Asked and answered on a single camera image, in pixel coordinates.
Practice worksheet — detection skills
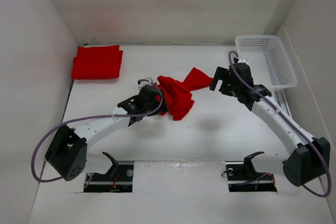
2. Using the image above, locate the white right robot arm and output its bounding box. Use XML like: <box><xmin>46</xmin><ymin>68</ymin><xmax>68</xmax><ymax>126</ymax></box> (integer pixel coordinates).
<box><xmin>209</xmin><ymin>62</ymin><xmax>332</xmax><ymax>187</ymax></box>

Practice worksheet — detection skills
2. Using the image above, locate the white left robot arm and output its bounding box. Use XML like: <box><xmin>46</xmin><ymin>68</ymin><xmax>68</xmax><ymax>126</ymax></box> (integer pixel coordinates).
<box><xmin>45</xmin><ymin>84</ymin><xmax>167</xmax><ymax>181</ymax></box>

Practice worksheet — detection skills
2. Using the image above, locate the folded red t shirt stack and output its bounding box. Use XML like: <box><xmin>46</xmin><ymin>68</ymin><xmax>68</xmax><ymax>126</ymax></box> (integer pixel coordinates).
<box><xmin>71</xmin><ymin>45</ymin><xmax>123</xmax><ymax>80</ymax></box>

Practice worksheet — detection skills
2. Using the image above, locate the white perforated plastic basket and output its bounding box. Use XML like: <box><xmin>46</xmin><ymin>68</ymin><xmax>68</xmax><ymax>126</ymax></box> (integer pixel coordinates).
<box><xmin>235</xmin><ymin>35</ymin><xmax>298</xmax><ymax>90</ymax></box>

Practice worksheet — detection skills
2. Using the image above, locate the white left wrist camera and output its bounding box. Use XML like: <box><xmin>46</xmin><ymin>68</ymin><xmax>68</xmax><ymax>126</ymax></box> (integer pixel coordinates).
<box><xmin>137</xmin><ymin>77</ymin><xmax>154</xmax><ymax>89</ymax></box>

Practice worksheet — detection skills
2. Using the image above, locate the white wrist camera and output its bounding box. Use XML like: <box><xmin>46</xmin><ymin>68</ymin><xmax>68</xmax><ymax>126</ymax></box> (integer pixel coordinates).
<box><xmin>137</xmin><ymin>77</ymin><xmax>154</xmax><ymax>89</ymax></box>
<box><xmin>234</xmin><ymin>57</ymin><xmax>249</xmax><ymax>65</ymax></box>

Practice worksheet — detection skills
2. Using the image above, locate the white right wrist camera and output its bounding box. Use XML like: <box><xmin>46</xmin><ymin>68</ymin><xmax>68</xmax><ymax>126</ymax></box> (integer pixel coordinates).
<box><xmin>234</xmin><ymin>57</ymin><xmax>249</xmax><ymax>65</ymax></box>

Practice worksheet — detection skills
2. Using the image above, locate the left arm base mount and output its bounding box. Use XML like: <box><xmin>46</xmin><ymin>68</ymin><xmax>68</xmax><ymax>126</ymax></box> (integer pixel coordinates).
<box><xmin>83</xmin><ymin>152</ymin><xmax>134</xmax><ymax>193</ymax></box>

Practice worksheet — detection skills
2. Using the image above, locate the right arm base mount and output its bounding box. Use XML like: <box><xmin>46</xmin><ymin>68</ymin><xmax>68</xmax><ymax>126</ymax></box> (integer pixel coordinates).
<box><xmin>222</xmin><ymin>151</ymin><xmax>277</xmax><ymax>193</ymax></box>

